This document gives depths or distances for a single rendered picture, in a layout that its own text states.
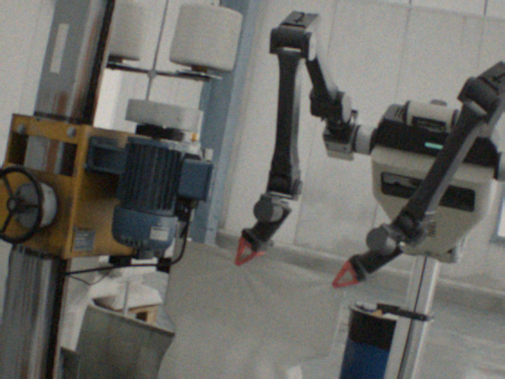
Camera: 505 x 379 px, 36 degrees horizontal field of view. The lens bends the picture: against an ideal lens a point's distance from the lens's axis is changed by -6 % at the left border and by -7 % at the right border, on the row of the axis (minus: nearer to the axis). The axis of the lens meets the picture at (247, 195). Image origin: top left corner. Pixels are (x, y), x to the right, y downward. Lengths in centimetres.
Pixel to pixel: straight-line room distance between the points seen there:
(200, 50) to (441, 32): 852
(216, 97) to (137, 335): 839
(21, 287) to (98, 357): 87
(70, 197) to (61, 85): 27
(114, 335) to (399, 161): 111
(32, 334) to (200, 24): 86
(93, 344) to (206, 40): 125
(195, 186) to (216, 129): 902
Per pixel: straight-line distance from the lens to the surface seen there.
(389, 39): 1053
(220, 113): 1089
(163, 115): 184
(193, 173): 187
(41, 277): 196
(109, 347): 279
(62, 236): 192
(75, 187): 190
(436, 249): 255
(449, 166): 193
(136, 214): 186
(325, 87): 225
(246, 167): 1094
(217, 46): 200
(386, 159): 241
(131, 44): 215
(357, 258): 203
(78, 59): 193
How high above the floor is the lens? 135
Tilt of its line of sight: 3 degrees down
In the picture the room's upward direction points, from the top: 10 degrees clockwise
